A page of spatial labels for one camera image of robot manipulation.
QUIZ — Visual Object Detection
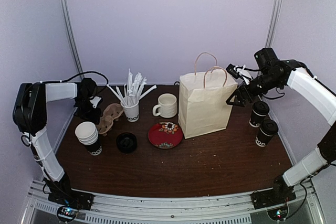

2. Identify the corner metal post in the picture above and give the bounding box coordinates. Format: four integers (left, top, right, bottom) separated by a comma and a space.
60, 0, 83, 73
265, 0, 283, 48

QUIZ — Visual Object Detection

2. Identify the stack of black lids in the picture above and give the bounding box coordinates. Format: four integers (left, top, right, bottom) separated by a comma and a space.
116, 132, 138, 154

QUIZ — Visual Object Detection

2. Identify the left corner metal post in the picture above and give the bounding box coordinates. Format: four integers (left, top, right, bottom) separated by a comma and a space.
60, 0, 83, 73

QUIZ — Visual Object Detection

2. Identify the aluminium front rail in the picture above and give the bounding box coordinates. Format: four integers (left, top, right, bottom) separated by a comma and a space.
26, 179, 326, 224

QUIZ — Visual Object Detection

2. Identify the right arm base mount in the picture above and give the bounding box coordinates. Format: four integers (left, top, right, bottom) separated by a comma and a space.
250, 188, 296, 222

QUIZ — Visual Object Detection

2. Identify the red floral plate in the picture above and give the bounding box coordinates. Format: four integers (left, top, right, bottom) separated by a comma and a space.
148, 121, 183, 150

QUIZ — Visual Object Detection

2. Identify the black paper coffee cup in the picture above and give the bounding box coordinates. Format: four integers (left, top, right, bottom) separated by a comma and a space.
249, 110, 268, 128

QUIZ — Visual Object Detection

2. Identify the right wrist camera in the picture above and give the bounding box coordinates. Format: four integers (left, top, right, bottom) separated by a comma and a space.
226, 64, 253, 84

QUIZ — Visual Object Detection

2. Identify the cream paper bag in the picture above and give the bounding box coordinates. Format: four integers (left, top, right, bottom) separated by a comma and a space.
178, 52, 238, 139

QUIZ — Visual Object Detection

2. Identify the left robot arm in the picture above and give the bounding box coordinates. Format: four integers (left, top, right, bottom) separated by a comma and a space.
13, 78, 101, 205

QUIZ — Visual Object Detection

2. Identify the black plastic cup lid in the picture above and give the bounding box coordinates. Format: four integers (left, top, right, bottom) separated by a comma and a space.
253, 101, 270, 116

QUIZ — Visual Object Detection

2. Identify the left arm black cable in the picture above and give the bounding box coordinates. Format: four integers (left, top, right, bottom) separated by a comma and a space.
20, 70, 110, 147

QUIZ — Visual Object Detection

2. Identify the right corner metal post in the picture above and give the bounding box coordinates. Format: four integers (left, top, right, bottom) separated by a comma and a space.
265, 0, 283, 48

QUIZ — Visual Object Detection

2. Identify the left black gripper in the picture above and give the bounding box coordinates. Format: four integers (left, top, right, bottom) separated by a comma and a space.
75, 98, 101, 124

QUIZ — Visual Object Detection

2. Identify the stack of paper cups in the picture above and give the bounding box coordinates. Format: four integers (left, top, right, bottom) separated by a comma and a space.
75, 121, 102, 156

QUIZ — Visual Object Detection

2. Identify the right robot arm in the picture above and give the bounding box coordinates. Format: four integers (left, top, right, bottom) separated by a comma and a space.
226, 48, 335, 204

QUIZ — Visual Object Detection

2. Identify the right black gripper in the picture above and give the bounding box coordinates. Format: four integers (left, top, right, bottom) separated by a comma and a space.
226, 71, 282, 107

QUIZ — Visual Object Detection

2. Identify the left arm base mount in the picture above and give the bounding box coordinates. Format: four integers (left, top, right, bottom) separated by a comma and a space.
48, 190, 94, 223

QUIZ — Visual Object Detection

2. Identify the cream ceramic mug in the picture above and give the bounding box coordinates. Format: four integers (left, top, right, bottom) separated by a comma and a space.
152, 93, 177, 119

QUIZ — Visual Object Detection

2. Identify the wrapped white straws bundle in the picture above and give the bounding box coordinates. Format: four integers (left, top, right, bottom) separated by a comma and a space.
106, 69, 157, 107

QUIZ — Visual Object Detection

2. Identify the cardboard cup carrier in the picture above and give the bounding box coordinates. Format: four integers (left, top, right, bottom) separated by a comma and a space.
96, 103, 123, 136

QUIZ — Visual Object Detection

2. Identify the white cup holding straws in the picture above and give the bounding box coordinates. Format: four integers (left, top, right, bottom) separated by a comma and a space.
120, 102, 139, 122

